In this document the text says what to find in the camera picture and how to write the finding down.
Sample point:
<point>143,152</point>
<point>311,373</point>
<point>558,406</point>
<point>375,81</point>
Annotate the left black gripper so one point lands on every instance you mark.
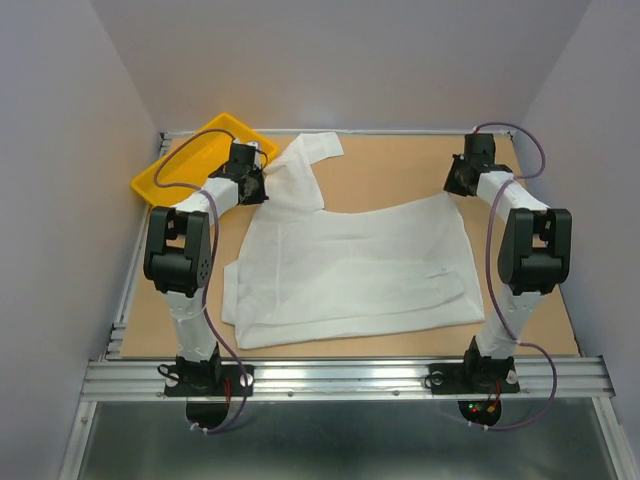
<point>260,196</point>

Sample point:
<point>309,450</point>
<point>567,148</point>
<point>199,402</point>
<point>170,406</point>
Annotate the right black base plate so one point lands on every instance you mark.
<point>463,379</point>

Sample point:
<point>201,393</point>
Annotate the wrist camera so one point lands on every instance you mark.
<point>245,153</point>
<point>479,147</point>

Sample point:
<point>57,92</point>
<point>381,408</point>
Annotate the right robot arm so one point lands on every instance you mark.
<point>533,258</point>

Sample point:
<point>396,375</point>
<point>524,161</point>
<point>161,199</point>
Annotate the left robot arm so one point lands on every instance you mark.
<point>181,247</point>

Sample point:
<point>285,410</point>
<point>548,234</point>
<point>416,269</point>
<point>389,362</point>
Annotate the white long sleeve shirt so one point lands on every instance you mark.
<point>351,245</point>

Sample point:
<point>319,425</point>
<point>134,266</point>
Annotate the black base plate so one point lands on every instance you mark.
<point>179,384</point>
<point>463,379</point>

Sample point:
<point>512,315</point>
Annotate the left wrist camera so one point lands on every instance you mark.
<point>245,153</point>

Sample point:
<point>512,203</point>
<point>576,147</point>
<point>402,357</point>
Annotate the yellow plastic tray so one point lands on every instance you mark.
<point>197,160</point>

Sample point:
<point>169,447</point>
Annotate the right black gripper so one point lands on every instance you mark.
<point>450,184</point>

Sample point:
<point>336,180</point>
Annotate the aluminium rail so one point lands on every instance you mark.
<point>327,380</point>
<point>354,132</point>
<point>118,326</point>

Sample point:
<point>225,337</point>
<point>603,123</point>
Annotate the aluminium left side rail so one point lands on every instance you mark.
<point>118,326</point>

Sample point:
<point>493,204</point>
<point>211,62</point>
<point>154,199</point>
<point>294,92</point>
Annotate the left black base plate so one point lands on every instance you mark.
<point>179,384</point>

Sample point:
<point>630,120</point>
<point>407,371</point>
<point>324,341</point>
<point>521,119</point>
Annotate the aluminium front rail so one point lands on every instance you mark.
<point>327,380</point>

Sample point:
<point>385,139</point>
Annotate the aluminium back rail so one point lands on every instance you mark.
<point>354,132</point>

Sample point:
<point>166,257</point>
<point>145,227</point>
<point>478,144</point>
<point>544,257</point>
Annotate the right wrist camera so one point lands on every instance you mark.
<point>479,147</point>

